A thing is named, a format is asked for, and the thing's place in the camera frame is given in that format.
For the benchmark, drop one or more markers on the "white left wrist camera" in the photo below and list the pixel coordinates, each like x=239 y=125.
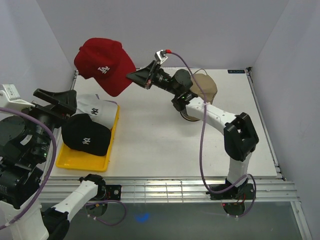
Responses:
x=11 y=99

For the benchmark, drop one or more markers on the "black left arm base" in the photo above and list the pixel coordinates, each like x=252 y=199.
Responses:
x=107 y=192

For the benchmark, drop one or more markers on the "white baseball cap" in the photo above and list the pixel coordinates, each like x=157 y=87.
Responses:
x=100 y=111

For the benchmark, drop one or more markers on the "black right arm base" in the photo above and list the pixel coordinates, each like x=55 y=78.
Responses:
x=233 y=200

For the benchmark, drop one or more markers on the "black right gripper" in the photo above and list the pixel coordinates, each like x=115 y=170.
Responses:
x=142 y=77

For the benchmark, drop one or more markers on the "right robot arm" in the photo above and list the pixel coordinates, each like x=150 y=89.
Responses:
x=239 y=134

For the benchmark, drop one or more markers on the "beige baseball cap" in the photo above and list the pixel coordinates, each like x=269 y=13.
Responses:
x=204 y=86

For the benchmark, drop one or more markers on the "yellow plastic tray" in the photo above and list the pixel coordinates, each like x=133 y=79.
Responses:
x=77 y=160

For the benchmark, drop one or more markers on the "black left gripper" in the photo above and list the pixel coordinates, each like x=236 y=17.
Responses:
x=67 y=104

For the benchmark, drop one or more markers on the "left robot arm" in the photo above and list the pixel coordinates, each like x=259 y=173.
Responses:
x=26 y=141

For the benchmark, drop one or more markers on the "black baseball cap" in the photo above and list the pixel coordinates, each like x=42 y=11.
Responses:
x=82 y=134

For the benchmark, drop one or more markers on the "red baseball cap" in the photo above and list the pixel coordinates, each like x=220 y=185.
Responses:
x=107 y=62

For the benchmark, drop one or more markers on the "aluminium table edge rail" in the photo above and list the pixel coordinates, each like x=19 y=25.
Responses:
x=148 y=191

